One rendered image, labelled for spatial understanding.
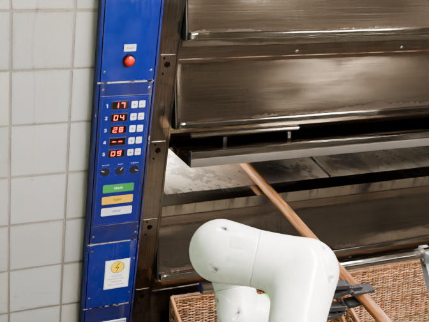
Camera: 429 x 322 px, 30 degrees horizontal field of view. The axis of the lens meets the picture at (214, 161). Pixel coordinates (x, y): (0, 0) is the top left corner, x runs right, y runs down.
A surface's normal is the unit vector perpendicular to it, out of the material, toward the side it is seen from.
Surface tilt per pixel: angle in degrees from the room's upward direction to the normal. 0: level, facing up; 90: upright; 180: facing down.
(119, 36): 90
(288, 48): 90
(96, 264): 90
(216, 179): 0
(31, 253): 90
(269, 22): 70
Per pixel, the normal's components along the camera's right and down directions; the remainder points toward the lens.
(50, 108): 0.38, 0.49
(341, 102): 0.40, 0.17
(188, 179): 0.13, -0.87
